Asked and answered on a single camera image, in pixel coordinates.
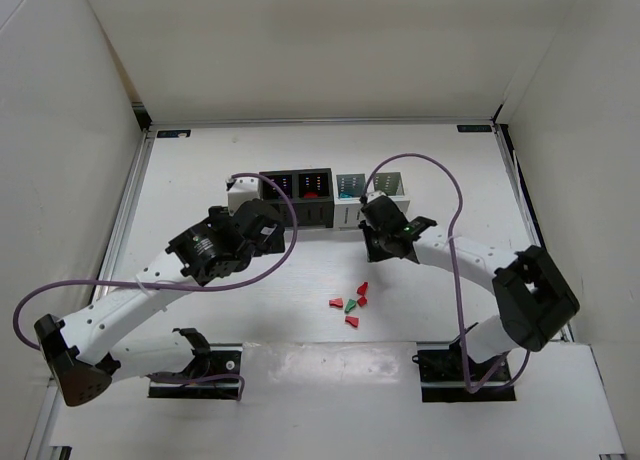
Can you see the red lego slope bottom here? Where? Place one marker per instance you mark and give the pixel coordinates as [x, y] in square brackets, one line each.
[352, 321]

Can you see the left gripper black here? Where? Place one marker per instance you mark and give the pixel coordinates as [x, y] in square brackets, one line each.
[273, 235]

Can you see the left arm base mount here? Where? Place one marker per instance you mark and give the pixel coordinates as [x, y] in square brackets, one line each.
[213, 374]

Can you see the green lego slope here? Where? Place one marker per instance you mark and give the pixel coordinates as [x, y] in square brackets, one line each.
[351, 304]

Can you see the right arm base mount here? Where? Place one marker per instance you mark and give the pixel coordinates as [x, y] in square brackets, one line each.
[442, 381]

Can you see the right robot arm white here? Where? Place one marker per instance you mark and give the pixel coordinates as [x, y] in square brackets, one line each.
[533, 298]

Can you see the white double bin container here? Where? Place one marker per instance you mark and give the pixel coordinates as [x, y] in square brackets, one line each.
[349, 189]

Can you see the black double bin container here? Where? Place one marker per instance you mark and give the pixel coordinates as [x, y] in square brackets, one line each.
[295, 183]

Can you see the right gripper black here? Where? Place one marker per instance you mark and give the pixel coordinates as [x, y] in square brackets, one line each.
[375, 245]

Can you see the red lego slope top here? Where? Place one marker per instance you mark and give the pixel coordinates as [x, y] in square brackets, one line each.
[362, 289]

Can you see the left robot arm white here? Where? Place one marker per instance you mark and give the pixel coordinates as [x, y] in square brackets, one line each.
[90, 349]

